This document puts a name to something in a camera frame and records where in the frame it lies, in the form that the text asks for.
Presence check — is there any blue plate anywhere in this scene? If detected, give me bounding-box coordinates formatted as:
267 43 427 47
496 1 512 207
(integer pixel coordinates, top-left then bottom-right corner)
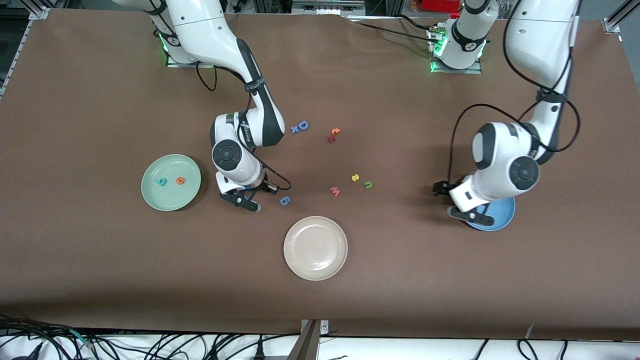
462 196 516 232

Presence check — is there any beige plate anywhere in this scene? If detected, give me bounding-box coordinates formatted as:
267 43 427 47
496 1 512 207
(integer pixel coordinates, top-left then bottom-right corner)
283 216 349 282

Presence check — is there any mint green plate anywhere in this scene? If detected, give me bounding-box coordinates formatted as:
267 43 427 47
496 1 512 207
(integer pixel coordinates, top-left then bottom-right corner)
141 154 202 212

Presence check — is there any brown table cover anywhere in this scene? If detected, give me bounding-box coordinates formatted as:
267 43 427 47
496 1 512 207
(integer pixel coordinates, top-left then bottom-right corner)
0 9 640 342

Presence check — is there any red box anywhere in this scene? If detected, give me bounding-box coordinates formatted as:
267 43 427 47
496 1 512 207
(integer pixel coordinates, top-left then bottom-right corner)
419 0 462 13

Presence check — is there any aluminium corner profile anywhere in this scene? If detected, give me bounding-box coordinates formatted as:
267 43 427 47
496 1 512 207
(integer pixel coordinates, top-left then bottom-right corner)
602 0 640 35

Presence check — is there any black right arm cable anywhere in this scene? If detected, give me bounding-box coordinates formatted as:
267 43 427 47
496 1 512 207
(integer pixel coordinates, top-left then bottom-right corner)
150 0 292 192

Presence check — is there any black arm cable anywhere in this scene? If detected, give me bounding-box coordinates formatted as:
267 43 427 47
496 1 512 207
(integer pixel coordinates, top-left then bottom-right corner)
448 0 582 185
150 0 292 192

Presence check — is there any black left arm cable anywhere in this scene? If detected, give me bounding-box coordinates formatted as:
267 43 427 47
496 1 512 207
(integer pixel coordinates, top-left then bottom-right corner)
448 0 582 185

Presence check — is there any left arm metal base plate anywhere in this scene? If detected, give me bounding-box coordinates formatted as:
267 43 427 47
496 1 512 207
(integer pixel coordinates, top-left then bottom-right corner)
429 27 483 75

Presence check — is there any aluminium profile post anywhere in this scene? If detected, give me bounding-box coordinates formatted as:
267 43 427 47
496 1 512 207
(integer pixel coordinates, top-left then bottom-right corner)
286 319 331 360

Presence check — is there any cable with teal connector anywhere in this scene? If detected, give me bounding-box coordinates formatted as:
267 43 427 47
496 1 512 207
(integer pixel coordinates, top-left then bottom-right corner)
70 329 95 348

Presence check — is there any aluminium table frame rail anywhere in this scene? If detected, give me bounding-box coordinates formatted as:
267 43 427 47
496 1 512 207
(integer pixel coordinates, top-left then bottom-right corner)
0 0 51 101

